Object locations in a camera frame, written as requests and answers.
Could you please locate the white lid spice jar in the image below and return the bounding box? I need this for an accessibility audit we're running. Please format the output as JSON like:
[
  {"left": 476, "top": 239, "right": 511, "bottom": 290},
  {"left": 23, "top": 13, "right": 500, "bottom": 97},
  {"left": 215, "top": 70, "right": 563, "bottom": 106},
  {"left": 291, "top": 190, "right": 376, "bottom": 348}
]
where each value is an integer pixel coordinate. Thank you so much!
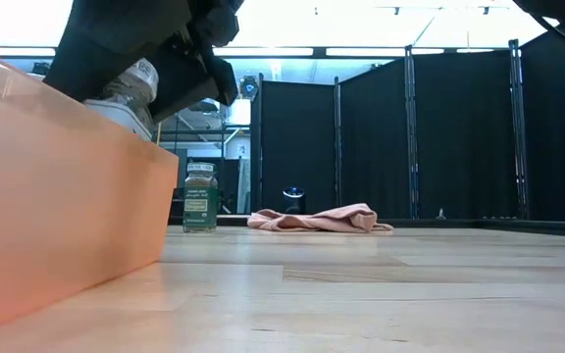
[{"left": 83, "top": 57, "right": 161, "bottom": 143}]

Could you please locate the white cylinder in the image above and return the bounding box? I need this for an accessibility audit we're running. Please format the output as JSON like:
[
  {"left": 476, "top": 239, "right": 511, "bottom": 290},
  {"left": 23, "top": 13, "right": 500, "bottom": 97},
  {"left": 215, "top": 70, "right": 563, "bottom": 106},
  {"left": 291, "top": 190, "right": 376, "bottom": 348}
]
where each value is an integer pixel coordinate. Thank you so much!
[{"left": 228, "top": 97, "right": 253, "bottom": 127}]

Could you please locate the black curtain panel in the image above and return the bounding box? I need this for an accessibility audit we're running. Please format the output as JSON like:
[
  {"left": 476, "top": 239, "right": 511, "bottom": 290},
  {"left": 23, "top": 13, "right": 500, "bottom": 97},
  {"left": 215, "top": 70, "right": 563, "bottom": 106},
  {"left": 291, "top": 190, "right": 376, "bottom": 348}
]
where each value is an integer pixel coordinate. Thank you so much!
[
  {"left": 518, "top": 28, "right": 565, "bottom": 225},
  {"left": 261, "top": 80, "right": 337, "bottom": 217},
  {"left": 338, "top": 58, "right": 411, "bottom": 221},
  {"left": 412, "top": 48, "right": 518, "bottom": 221}
]

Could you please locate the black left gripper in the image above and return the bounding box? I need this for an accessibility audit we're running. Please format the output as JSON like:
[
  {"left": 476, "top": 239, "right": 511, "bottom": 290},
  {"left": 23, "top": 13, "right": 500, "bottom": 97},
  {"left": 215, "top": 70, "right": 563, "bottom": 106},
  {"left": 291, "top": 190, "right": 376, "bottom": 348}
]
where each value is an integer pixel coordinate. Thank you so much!
[{"left": 41, "top": 0, "right": 244, "bottom": 124}]

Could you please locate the black round mounted device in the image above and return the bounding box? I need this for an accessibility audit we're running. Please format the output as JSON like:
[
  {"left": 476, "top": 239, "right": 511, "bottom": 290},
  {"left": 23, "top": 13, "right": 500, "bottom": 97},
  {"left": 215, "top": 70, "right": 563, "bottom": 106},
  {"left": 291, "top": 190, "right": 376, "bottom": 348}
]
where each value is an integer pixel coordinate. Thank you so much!
[{"left": 239, "top": 75, "right": 261, "bottom": 102}]

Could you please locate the black metal rack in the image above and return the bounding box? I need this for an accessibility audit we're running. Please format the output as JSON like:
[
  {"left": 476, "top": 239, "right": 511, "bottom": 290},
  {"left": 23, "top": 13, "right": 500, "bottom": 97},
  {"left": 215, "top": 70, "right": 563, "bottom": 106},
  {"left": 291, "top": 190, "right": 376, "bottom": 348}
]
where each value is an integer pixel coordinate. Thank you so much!
[{"left": 162, "top": 127, "right": 252, "bottom": 217}]

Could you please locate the black standing floor device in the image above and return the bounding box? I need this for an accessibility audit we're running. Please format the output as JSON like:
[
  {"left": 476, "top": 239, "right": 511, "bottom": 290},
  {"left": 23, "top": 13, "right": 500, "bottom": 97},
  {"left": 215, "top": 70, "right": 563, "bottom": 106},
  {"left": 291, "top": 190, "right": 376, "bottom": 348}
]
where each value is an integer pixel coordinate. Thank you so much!
[{"left": 282, "top": 185, "right": 307, "bottom": 216}]

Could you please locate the black divider pole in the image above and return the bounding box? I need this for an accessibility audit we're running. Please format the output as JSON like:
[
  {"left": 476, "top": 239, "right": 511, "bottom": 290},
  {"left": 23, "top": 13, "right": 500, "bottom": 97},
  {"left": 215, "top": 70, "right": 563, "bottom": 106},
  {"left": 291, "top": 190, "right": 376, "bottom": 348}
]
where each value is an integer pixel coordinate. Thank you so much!
[
  {"left": 507, "top": 38, "right": 529, "bottom": 221},
  {"left": 334, "top": 76, "right": 342, "bottom": 210},
  {"left": 252, "top": 73, "right": 265, "bottom": 215},
  {"left": 403, "top": 44, "right": 420, "bottom": 221}
]

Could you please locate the green lid spice jar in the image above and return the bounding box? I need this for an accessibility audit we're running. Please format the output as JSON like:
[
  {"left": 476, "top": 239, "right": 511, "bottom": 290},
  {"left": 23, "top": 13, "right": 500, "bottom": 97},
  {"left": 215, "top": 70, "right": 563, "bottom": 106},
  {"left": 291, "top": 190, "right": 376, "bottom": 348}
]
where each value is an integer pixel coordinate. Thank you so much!
[{"left": 182, "top": 162, "right": 220, "bottom": 234}]

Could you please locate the pink folded cloth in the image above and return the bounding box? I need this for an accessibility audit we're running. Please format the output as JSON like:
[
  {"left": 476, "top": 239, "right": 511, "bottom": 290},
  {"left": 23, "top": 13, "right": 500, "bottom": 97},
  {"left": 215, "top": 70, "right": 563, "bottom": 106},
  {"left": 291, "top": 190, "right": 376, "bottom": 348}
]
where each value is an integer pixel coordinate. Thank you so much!
[{"left": 246, "top": 202, "right": 395, "bottom": 234}]

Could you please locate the orange plastic bin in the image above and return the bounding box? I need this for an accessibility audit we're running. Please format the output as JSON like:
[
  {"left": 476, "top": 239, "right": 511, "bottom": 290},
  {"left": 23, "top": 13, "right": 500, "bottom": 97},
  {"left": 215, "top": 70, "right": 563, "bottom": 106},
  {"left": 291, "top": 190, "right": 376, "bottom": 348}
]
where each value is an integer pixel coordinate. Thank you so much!
[{"left": 0, "top": 41, "right": 180, "bottom": 339}]

